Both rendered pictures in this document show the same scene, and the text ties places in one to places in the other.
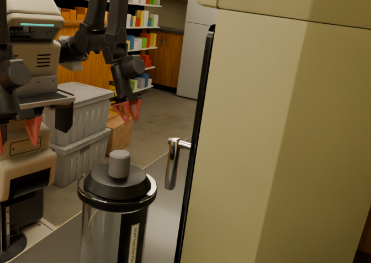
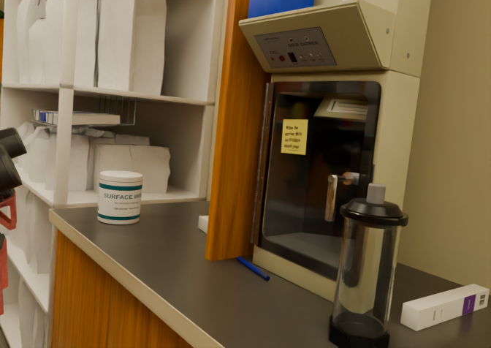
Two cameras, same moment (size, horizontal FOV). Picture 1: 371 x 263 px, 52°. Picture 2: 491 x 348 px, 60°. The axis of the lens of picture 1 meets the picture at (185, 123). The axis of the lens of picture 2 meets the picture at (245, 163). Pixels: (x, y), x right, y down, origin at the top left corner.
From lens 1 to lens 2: 0.86 m
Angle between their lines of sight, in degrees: 60
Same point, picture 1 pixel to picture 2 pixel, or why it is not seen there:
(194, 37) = not seen: outside the picture
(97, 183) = (392, 208)
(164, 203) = (204, 276)
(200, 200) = not seen: hidden behind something
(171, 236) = (263, 289)
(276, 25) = (410, 80)
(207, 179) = not seen: hidden behind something
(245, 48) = (399, 96)
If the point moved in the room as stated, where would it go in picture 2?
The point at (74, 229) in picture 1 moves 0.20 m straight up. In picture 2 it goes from (219, 327) to (230, 212)
